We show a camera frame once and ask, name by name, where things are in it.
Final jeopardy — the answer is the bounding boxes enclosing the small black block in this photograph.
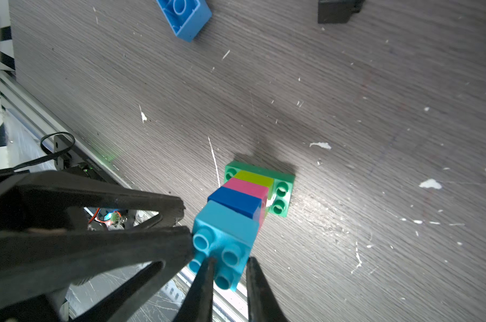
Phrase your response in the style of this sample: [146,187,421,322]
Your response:
[318,0,365,24]

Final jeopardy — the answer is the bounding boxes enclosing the long blue lego brick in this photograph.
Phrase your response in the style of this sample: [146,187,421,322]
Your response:
[156,0,212,42]

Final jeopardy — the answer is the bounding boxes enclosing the green long lego plate brick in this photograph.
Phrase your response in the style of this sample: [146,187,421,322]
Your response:
[224,160,295,217]

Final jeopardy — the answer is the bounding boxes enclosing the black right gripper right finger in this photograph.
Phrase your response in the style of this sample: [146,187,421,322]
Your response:
[246,257,288,322]

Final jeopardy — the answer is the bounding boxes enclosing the lime green lego brick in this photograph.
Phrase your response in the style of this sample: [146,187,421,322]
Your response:
[234,170,274,190]

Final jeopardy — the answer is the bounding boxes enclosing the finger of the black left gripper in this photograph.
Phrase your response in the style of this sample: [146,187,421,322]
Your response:
[0,227,193,321]
[0,171,185,231]

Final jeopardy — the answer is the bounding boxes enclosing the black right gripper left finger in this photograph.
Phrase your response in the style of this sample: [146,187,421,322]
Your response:
[173,257,216,322]

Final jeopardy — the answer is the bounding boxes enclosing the magenta lego brick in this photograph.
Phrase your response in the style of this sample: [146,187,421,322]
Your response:
[223,177,269,228]

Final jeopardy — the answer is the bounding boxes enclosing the cyan lego brick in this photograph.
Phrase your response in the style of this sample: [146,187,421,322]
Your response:
[189,201,259,291]

